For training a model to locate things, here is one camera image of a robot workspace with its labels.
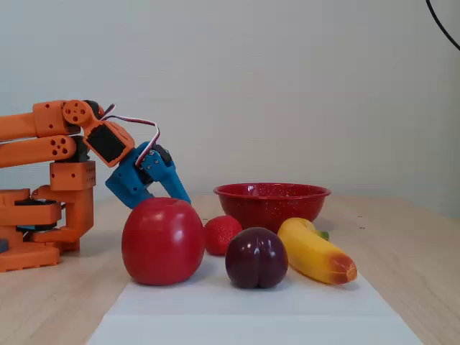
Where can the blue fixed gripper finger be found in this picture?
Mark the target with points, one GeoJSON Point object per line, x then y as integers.
{"type": "Point", "coordinates": [125, 190]}

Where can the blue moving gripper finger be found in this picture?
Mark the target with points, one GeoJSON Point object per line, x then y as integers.
{"type": "Point", "coordinates": [169, 176]}

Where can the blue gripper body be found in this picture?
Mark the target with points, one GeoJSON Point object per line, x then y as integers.
{"type": "Point", "coordinates": [126, 178]}

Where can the yellow toy banana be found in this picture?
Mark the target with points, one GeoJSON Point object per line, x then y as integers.
{"type": "Point", "coordinates": [312, 251]}

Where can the orange robot base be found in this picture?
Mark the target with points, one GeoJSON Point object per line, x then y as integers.
{"type": "Point", "coordinates": [25, 257]}

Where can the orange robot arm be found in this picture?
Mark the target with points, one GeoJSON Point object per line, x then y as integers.
{"type": "Point", "coordinates": [18, 124]}

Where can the red speckled enamel bowl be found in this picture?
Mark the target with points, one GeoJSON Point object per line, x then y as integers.
{"type": "Point", "coordinates": [269, 205]}

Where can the red toy apple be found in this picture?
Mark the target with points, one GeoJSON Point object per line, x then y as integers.
{"type": "Point", "coordinates": [161, 240]}

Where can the red toy strawberry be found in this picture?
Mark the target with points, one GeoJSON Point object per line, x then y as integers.
{"type": "Point", "coordinates": [221, 233]}

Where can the dark purple toy plum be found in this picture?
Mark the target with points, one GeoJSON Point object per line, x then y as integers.
{"type": "Point", "coordinates": [257, 258]}

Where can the dark blue clamp piece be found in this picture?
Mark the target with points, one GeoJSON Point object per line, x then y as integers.
{"type": "Point", "coordinates": [3, 245]}

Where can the white paper sheet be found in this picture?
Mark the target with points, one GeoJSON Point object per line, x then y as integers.
{"type": "Point", "coordinates": [233, 316]}

